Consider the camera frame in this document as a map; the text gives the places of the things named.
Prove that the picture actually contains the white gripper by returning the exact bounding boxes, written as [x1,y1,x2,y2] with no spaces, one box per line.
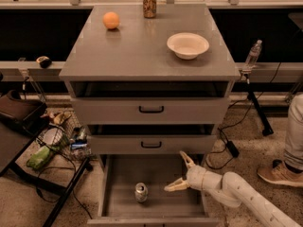
[164,150,223,192]

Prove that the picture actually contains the silver green 7up can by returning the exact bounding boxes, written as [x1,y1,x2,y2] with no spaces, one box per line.
[134,183,149,203]

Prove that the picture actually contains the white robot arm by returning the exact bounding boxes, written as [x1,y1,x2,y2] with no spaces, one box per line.
[164,151,302,227]

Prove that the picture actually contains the grey bottom drawer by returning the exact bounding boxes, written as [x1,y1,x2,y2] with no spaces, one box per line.
[87,154,219,227]

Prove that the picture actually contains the grey drawer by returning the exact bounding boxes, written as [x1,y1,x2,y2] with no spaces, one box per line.
[87,154,219,227]
[72,81,230,125]
[88,125,216,154]

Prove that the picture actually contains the grey middle drawer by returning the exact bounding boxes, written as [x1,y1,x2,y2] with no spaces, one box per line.
[88,125,216,154]

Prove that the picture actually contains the grey drawer cabinet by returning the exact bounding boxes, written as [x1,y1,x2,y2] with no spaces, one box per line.
[58,3,241,163]

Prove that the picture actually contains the grey top drawer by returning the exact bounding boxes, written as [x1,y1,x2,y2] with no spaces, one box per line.
[72,81,230,125]

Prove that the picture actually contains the tall brown patterned can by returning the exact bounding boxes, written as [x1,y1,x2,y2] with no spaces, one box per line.
[143,0,157,18]

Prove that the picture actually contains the black tripod stand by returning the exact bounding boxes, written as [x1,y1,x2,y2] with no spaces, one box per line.
[242,73,274,136]

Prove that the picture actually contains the tan sneaker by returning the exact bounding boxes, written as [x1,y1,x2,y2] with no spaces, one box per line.
[257,163,303,187]

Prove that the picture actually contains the grey trouser leg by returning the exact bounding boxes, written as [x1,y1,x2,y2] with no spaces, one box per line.
[284,95,303,170]

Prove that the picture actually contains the white paper bowl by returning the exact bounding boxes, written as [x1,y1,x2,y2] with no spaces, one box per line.
[167,32,209,60]

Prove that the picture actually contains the clear plastic water bottle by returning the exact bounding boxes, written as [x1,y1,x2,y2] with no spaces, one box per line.
[242,40,262,73]

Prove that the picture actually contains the green chip bag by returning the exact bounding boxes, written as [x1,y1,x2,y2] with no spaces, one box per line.
[27,146,56,170]

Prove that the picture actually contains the black side table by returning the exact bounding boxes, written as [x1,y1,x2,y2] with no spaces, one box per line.
[4,108,93,227]

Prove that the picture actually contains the orange fruit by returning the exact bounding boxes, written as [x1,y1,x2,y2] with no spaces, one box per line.
[102,12,120,29]

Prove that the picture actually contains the small black round device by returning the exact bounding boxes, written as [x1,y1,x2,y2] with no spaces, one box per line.
[36,56,52,69]

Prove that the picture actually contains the dark brown bag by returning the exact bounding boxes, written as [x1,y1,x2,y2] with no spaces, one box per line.
[0,90,46,124]

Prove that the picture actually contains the wire basket with snacks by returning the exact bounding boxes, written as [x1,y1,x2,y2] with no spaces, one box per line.
[37,110,92,161]

